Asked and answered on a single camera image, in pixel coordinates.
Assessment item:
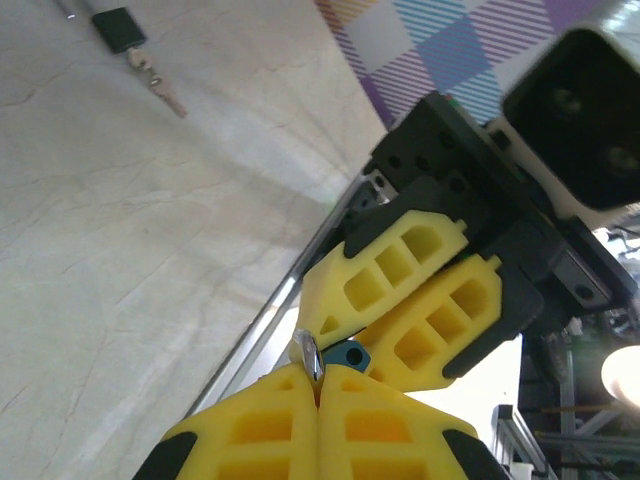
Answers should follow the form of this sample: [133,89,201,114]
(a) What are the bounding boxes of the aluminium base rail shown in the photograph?
[187,172,381,421]

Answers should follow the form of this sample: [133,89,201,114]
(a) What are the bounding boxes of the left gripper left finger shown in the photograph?
[130,366,321,480]

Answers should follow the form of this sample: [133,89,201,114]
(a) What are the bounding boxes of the small blue padlock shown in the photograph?
[291,328,372,389]

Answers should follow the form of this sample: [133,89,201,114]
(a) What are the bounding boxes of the small silver keys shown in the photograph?
[124,46,189,120]

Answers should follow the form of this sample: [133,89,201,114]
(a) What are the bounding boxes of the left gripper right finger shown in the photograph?
[318,367,505,480]

